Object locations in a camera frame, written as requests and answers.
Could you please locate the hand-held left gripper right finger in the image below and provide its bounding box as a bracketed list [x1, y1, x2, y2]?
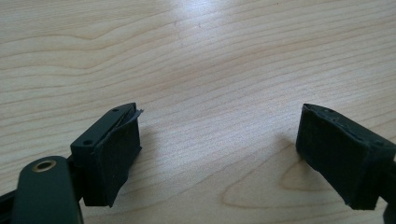
[295, 103, 396, 211]

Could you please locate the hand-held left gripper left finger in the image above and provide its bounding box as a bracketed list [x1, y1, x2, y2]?
[70, 102, 145, 209]

